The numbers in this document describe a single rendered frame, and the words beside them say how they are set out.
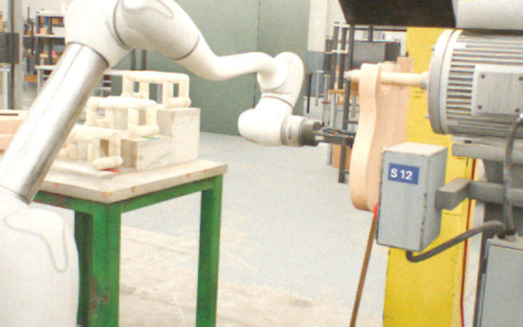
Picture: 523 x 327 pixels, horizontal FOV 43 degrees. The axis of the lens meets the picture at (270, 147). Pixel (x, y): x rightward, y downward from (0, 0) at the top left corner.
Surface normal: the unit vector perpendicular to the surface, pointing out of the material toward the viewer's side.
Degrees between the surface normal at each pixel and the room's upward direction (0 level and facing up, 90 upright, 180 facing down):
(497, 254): 90
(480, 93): 90
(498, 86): 90
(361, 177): 98
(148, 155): 90
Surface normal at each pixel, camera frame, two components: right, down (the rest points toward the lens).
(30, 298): 0.25, 0.12
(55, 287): 0.71, 0.08
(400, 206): -0.47, 0.10
